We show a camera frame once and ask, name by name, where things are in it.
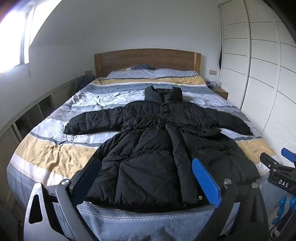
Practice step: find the white wardrobe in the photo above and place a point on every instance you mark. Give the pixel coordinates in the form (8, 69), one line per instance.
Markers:
(261, 69)

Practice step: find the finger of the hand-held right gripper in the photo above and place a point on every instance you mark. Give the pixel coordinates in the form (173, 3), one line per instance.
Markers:
(289, 154)
(269, 161)

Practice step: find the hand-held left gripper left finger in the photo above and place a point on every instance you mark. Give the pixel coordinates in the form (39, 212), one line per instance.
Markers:
(87, 178)

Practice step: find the wooden nightstand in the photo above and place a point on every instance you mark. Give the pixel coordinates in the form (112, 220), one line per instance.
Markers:
(221, 93)

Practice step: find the black puffer coat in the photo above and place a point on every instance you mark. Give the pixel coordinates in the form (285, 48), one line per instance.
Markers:
(150, 150)

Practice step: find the blue pillow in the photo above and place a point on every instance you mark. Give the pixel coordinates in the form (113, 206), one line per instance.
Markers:
(141, 66)

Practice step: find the window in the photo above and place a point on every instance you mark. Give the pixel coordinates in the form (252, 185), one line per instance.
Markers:
(13, 34)

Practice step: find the white pillow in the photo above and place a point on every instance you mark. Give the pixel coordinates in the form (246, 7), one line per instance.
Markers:
(129, 73)
(175, 72)

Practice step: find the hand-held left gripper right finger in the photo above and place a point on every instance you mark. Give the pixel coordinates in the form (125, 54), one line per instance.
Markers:
(205, 183)

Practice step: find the bed with striped duvet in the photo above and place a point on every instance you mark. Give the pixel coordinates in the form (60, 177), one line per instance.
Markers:
(57, 150)

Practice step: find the person's right hand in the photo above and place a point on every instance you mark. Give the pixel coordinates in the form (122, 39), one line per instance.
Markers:
(283, 208)

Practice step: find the wooden headboard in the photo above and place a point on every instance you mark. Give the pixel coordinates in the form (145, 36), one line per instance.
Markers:
(148, 58)

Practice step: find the low shelf unit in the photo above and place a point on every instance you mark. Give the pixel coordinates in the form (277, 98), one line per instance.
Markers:
(27, 111)

